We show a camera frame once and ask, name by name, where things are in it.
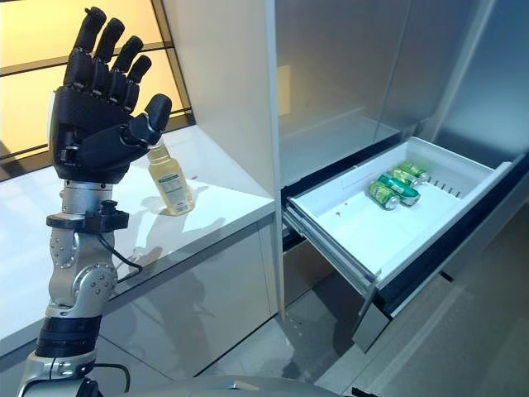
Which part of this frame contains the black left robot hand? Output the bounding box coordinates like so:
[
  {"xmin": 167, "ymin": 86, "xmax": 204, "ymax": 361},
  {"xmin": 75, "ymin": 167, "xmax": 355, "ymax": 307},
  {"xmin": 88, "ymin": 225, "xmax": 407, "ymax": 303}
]
[{"xmin": 50, "ymin": 6, "xmax": 173, "ymax": 184}]

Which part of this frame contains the stainless steel fridge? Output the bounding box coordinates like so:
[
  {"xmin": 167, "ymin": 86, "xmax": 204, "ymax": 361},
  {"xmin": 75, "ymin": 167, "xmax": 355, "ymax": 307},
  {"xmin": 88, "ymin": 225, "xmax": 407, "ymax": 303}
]
[{"xmin": 266, "ymin": 0, "xmax": 529, "ymax": 397}]

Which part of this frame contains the white fridge drawer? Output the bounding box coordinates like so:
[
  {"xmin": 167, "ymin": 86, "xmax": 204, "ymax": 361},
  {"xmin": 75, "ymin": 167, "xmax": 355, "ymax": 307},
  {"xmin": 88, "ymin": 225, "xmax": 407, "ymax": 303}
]
[{"xmin": 282, "ymin": 137, "xmax": 529, "ymax": 355}]

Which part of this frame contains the yellow drink bottle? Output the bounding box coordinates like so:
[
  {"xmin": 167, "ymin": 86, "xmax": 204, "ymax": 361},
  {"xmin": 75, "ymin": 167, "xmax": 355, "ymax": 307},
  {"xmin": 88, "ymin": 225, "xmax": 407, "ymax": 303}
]
[{"xmin": 146, "ymin": 138, "xmax": 196, "ymax": 217}]

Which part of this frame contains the white tall side panel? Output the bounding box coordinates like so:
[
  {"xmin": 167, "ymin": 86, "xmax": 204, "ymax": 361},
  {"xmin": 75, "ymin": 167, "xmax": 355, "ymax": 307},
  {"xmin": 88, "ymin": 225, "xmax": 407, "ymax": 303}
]
[{"xmin": 163, "ymin": 0, "xmax": 278, "ymax": 204}]

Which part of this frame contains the white counter cabinet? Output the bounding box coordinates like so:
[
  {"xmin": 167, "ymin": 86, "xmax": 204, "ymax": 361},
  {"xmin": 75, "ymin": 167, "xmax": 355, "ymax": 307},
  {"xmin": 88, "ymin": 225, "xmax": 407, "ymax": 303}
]
[{"xmin": 0, "ymin": 123, "xmax": 279, "ymax": 397}]

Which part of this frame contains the green drink can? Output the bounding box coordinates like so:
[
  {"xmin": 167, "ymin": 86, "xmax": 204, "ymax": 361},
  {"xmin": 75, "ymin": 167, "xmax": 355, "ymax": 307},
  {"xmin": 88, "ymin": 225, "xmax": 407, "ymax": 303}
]
[
  {"xmin": 391, "ymin": 161, "xmax": 431, "ymax": 187},
  {"xmin": 368, "ymin": 180, "xmax": 403, "ymax": 210},
  {"xmin": 377, "ymin": 173, "xmax": 422, "ymax": 207}
]

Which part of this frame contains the window with dark frame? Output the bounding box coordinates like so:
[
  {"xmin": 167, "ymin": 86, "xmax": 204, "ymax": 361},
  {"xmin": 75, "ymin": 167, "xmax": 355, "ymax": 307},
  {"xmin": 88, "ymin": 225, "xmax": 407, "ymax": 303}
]
[{"xmin": 0, "ymin": 0, "xmax": 196, "ymax": 184}]

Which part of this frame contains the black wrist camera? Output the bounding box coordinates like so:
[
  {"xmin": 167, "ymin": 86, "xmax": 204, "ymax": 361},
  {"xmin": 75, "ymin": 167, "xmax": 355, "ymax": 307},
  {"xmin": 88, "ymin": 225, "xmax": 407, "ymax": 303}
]
[{"xmin": 85, "ymin": 199, "xmax": 130, "ymax": 231}]

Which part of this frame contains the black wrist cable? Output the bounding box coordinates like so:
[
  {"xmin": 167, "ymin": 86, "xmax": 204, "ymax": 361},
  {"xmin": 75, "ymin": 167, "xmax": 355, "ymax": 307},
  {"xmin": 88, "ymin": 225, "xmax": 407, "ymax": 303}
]
[{"xmin": 97, "ymin": 229, "xmax": 144, "ymax": 286}]

